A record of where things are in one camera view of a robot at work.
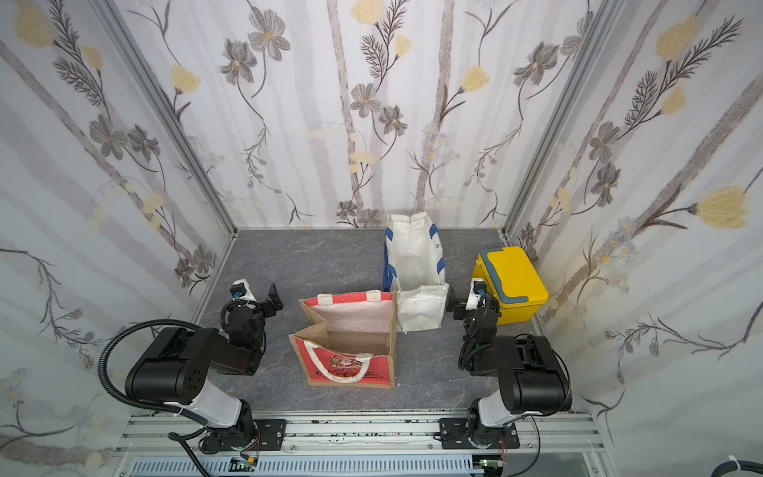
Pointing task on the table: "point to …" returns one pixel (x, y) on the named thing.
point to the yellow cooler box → (514, 279)
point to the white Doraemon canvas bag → (414, 268)
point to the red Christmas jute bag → (356, 345)
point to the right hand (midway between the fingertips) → (472, 286)
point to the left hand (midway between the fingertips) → (260, 286)
